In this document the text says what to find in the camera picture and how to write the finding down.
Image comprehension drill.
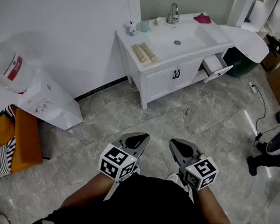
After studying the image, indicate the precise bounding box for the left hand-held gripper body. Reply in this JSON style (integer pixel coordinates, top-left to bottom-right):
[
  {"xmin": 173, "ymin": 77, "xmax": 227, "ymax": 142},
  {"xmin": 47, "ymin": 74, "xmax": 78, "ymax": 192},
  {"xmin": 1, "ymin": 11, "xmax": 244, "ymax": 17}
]
[{"xmin": 97, "ymin": 137, "xmax": 142, "ymax": 184}]

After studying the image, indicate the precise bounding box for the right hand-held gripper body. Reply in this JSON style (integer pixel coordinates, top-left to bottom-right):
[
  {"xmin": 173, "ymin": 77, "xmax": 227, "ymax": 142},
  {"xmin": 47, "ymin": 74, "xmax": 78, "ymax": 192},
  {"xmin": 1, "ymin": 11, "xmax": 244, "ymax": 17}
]
[{"xmin": 177, "ymin": 151, "xmax": 221, "ymax": 194}]

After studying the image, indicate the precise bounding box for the beige tube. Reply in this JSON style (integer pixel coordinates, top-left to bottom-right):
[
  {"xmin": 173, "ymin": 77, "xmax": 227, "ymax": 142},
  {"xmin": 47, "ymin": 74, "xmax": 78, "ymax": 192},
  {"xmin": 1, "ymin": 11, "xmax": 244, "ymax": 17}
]
[
  {"xmin": 128, "ymin": 43, "xmax": 150, "ymax": 64},
  {"xmin": 136, "ymin": 41, "xmax": 160, "ymax": 63}
]

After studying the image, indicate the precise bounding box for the person's right forearm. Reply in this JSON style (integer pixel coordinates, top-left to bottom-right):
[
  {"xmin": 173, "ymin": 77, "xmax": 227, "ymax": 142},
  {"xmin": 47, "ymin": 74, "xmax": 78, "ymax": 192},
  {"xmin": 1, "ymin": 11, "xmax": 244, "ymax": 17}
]
[{"xmin": 190, "ymin": 185, "xmax": 235, "ymax": 224}]

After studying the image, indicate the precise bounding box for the person's left forearm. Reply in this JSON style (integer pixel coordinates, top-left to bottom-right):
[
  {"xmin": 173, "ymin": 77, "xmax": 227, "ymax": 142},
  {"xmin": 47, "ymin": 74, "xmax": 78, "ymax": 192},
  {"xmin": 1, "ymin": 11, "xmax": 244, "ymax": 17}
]
[{"xmin": 60, "ymin": 167, "xmax": 121, "ymax": 216}]

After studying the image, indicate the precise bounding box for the person's right shoe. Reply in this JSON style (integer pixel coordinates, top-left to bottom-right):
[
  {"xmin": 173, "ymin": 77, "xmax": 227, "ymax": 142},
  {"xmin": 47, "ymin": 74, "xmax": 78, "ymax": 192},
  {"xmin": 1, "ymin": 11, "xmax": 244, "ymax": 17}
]
[{"xmin": 166, "ymin": 171, "xmax": 181, "ymax": 185}]

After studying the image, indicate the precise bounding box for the person's black clothing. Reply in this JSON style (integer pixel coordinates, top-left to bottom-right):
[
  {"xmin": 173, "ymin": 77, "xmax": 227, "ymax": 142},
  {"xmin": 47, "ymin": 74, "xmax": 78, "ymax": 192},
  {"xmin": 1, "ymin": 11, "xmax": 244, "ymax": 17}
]
[{"xmin": 28, "ymin": 159, "xmax": 264, "ymax": 224}]

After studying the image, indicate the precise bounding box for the white sink vanity cabinet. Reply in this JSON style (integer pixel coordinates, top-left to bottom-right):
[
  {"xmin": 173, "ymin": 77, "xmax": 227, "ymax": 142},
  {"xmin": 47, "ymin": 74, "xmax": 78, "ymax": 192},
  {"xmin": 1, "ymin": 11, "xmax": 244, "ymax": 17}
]
[{"xmin": 104, "ymin": 1, "xmax": 241, "ymax": 123}]

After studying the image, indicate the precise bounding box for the white water dispenser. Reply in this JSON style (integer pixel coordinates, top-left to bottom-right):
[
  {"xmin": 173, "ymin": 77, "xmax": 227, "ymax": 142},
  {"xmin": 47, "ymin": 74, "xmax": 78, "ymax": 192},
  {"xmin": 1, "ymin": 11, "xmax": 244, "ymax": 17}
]
[{"xmin": 15, "ymin": 66, "xmax": 90, "ymax": 133}]

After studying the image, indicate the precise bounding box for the white power strip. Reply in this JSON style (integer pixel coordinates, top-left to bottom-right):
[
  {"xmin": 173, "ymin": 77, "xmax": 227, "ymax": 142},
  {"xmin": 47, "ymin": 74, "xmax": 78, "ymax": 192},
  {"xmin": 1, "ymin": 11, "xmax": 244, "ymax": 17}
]
[{"xmin": 247, "ymin": 81, "xmax": 260, "ymax": 94}]

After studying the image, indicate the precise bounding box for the white vanity drawer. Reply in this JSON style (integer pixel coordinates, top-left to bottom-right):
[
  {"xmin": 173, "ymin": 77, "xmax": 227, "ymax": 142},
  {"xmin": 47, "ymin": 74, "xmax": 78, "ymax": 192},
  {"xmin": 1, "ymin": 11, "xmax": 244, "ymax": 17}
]
[{"xmin": 199, "ymin": 51, "xmax": 235, "ymax": 88}]

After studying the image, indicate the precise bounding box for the white pump bottle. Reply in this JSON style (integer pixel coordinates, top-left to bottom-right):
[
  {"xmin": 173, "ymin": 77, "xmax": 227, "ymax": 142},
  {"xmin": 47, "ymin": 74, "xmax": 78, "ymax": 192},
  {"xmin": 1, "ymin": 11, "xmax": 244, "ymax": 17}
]
[{"xmin": 123, "ymin": 19, "xmax": 139, "ymax": 37}]

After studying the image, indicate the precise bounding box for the teal plastic cup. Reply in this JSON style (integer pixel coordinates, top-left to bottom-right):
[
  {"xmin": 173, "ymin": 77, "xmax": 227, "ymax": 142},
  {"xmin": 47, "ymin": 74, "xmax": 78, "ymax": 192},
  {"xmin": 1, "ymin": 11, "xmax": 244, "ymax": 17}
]
[{"xmin": 138, "ymin": 19, "xmax": 150, "ymax": 33}]

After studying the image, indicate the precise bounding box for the striped cushion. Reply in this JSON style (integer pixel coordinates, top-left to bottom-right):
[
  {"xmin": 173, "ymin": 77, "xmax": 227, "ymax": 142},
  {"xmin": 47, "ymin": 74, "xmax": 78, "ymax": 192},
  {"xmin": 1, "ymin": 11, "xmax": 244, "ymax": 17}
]
[{"xmin": 0, "ymin": 135, "xmax": 18, "ymax": 185}]

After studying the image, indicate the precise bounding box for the small cardboard box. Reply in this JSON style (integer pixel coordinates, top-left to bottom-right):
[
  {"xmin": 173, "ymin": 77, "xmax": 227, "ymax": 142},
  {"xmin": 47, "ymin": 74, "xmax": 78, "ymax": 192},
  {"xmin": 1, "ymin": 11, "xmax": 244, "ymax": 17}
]
[{"xmin": 259, "ymin": 47, "xmax": 280, "ymax": 74}]

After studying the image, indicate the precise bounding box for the white freestanding basin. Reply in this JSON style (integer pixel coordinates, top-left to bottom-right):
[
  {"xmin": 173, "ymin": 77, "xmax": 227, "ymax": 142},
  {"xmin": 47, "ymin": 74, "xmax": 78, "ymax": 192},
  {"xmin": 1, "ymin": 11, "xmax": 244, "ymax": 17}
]
[{"xmin": 212, "ymin": 24, "xmax": 272, "ymax": 82}]

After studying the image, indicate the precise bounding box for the red cloth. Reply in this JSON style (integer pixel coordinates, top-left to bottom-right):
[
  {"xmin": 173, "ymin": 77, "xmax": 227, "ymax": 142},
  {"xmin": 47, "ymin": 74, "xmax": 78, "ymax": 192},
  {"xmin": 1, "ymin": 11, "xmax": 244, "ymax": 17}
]
[{"xmin": 192, "ymin": 11, "xmax": 213, "ymax": 25}]

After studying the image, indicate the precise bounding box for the black bag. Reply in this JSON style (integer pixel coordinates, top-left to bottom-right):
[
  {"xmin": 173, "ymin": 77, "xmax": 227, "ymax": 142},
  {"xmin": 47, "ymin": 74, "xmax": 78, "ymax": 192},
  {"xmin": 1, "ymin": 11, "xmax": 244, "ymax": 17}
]
[{"xmin": 263, "ymin": 34, "xmax": 280, "ymax": 55}]

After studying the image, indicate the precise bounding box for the chrome faucet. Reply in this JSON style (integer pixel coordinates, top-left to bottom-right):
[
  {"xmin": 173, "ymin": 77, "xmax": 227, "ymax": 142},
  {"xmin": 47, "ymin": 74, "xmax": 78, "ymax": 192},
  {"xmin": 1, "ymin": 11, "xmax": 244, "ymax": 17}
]
[{"xmin": 166, "ymin": 2, "xmax": 182, "ymax": 26}]

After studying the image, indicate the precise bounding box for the clear water jug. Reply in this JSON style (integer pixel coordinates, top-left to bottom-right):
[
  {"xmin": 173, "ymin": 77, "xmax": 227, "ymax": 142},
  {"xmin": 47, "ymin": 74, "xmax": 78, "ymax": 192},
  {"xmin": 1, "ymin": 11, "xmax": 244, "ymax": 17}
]
[{"xmin": 0, "ymin": 28, "xmax": 47, "ymax": 97}]

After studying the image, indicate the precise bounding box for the black cable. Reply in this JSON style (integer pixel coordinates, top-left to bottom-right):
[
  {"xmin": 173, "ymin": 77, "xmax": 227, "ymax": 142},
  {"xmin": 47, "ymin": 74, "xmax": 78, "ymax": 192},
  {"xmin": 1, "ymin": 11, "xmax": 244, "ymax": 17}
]
[{"xmin": 246, "ymin": 85, "xmax": 280, "ymax": 150}]

